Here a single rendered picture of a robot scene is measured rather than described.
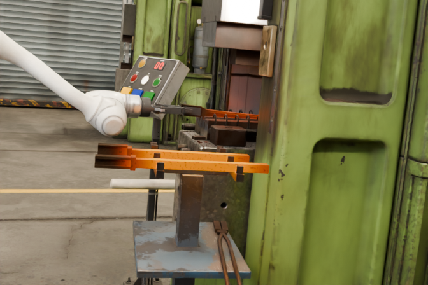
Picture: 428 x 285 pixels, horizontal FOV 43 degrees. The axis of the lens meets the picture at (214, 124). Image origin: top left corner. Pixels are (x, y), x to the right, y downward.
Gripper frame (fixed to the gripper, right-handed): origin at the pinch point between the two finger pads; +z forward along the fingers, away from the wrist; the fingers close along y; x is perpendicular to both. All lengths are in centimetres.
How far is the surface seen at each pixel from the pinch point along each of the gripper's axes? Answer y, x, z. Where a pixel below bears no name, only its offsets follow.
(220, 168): 70, -7, -8
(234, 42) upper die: 7.7, 28.0, 12.2
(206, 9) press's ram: -8.6, 40.2, 4.3
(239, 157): 59, -6, 1
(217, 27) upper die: 7.6, 32.9, 4.9
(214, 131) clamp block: 17.8, -5.0, 5.1
